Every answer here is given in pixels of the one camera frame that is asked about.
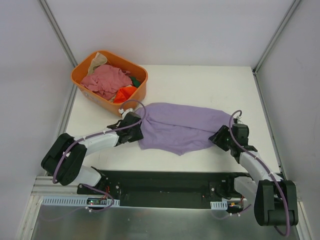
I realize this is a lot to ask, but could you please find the right aluminium frame post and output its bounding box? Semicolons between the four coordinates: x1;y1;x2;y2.
252;0;303;76

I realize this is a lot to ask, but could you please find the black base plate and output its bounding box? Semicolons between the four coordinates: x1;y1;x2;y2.
76;167;256;210

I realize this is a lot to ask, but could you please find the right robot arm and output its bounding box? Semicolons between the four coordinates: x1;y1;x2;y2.
209;123;299;227

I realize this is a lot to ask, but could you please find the right white cable duct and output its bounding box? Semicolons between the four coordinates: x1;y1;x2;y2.
210;200;228;211

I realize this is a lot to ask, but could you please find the white cable duct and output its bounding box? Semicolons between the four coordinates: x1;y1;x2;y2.
42;196;120;208
210;200;228;211

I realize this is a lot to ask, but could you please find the purple t-shirt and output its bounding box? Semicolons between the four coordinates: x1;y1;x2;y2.
135;103;231;156

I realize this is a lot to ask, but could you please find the green cloth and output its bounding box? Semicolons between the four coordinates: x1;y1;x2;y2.
130;76;141;88

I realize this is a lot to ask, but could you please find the pink crumpled shirt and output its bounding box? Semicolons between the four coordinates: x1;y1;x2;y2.
80;64;132;101

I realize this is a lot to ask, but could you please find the beige cloth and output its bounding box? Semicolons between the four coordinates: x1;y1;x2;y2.
87;52;108;76

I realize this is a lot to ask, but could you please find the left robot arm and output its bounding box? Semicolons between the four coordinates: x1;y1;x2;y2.
40;111;144;195

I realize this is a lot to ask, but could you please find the left white cable duct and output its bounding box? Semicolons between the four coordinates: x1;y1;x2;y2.
42;196;120;208

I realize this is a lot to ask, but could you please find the left aluminium frame post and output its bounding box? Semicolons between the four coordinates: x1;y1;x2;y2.
37;0;78;68

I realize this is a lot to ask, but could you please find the orange plastic basket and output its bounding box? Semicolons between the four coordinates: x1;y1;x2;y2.
70;50;148;116

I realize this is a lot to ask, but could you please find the aluminium rail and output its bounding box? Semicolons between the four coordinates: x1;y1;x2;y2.
31;176;78;196

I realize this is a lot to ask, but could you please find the aluminium frame post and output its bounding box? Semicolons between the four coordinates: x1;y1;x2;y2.
252;0;303;76
37;0;78;68

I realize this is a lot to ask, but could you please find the orange-red cloth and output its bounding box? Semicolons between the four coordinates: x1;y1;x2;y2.
113;85;137;104

